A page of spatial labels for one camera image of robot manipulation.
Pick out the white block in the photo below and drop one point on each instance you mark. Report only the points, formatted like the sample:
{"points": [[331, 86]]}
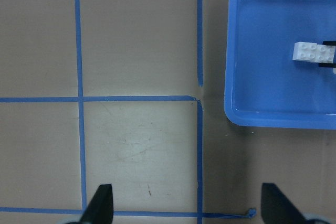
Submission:
{"points": [[304, 51], [325, 54]]}

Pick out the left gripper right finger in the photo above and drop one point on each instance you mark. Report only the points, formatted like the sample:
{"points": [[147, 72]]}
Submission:
{"points": [[277, 208]]}

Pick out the blue plastic tray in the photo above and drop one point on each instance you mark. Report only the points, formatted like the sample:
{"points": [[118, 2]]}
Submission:
{"points": [[264, 86]]}

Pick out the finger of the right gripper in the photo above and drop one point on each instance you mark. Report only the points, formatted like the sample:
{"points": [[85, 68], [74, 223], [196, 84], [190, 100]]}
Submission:
{"points": [[328, 42], [326, 64]]}

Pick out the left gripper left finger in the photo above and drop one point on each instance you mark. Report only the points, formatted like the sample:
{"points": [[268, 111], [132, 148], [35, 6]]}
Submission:
{"points": [[100, 209]]}

